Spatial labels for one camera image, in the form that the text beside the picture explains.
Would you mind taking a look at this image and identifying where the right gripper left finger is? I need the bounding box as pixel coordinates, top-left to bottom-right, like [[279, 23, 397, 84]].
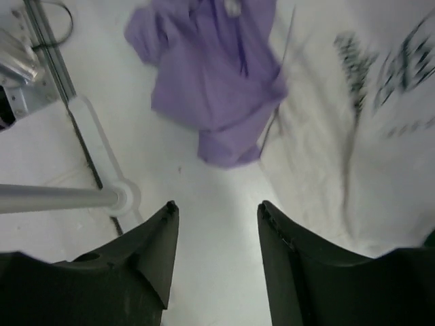
[[1, 201, 179, 325]]

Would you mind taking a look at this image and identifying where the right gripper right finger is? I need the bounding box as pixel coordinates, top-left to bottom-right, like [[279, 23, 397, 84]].
[[258, 201, 434, 325]]

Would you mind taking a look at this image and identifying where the purple t shirt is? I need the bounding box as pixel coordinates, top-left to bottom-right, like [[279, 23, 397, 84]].
[[124, 1, 288, 168]]

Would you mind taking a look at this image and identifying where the white and green raglan shirt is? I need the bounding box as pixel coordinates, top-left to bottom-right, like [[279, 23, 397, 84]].
[[262, 1, 434, 257]]

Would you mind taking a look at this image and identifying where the grey clothes rack stand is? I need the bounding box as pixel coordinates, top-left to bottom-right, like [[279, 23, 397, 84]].
[[1, 96, 143, 233]]

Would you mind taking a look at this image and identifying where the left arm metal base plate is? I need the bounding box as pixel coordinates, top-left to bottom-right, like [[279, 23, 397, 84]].
[[1, 1, 74, 132]]

